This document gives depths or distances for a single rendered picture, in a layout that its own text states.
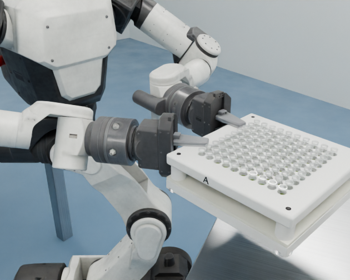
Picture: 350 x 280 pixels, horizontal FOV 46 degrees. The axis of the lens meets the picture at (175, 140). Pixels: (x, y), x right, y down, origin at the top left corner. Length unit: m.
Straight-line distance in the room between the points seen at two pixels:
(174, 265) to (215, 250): 0.95
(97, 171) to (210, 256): 0.51
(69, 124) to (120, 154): 0.12
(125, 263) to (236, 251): 0.70
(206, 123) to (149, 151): 0.16
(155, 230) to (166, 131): 0.61
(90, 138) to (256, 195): 0.31
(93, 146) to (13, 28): 0.40
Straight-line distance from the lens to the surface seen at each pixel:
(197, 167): 0.66
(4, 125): 0.77
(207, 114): 0.83
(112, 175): 1.19
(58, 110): 0.78
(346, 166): 0.72
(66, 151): 0.78
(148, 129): 0.72
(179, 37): 1.19
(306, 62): 4.03
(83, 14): 1.04
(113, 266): 1.45
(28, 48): 1.01
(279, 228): 0.60
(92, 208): 2.41
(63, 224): 2.17
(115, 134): 0.73
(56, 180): 2.02
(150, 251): 1.33
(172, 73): 0.96
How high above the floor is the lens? 1.43
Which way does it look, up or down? 28 degrees down
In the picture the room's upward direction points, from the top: straight up
